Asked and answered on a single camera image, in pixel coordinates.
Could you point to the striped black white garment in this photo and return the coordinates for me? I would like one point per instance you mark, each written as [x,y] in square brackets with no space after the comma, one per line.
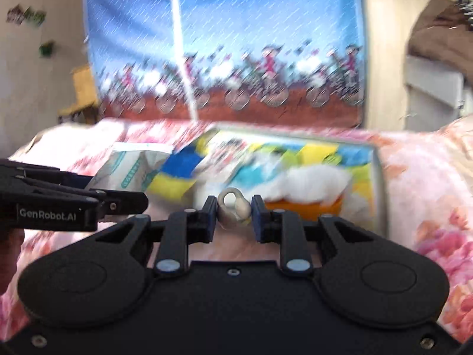
[466,7]

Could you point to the pale green tissue pack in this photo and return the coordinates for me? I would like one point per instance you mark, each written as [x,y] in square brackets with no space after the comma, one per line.
[131,166]

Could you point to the white towel with blue print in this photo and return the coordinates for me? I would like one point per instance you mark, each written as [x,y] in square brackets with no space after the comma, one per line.
[263,166]

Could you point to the small wooden stool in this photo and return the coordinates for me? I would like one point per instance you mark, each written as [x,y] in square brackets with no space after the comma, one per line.
[85,109]

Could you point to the blue bicycle print wardrobe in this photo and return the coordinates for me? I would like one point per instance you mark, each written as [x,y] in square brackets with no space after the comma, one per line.
[286,62]

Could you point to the grey shallow tray box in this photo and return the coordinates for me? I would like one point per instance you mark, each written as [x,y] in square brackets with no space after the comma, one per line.
[370,216]

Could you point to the blue yellow cartoon cloth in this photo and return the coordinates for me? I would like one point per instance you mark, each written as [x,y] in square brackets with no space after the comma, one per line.
[176,182]

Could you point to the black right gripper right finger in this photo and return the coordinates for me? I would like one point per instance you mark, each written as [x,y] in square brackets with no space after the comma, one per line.
[284,228]

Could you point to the left hand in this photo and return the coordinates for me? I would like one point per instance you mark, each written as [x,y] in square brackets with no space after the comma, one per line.
[10,247]

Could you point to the grey white drawer box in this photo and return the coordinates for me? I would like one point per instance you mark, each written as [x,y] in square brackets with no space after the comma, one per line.
[437,94]

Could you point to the green wall hanging planter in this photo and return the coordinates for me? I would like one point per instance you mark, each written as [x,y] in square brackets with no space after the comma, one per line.
[33,18]

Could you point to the wooden wardrobe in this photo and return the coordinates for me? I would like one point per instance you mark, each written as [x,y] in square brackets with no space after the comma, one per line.
[388,27]

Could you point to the cartoon character sticker pack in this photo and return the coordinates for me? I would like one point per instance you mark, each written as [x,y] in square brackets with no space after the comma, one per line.
[222,161]

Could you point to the pink floral bedsheet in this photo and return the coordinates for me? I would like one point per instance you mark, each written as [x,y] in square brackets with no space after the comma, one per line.
[428,182]

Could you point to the brown puffer jacket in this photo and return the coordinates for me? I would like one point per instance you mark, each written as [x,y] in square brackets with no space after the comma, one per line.
[441,33]

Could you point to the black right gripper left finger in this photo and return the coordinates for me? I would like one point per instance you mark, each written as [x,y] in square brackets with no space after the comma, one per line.
[182,229]

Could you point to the white fluffy cloth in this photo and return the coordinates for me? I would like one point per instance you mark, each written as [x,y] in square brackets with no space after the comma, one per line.
[317,183]

